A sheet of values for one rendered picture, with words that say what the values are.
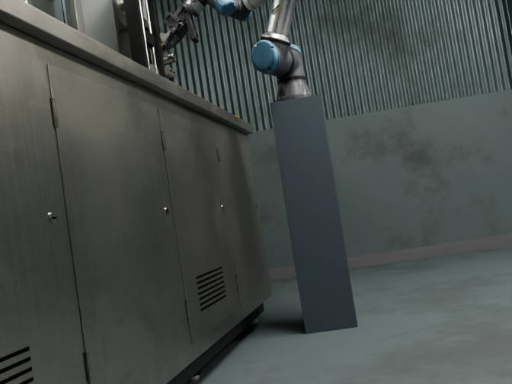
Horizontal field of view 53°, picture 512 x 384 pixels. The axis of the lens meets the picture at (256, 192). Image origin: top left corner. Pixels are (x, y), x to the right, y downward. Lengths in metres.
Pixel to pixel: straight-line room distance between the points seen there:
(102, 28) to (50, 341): 1.34
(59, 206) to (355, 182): 3.02
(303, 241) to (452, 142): 2.21
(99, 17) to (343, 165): 2.29
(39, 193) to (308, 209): 1.23
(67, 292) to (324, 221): 1.21
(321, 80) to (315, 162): 1.98
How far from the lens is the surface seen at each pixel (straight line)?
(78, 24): 1.31
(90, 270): 1.07
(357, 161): 3.85
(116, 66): 1.27
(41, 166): 1.00
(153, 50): 1.97
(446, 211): 3.95
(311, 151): 2.01
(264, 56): 2.00
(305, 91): 2.11
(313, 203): 2.00
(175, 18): 2.30
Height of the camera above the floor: 0.47
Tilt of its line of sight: 3 degrees up
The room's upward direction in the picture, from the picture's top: 9 degrees counter-clockwise
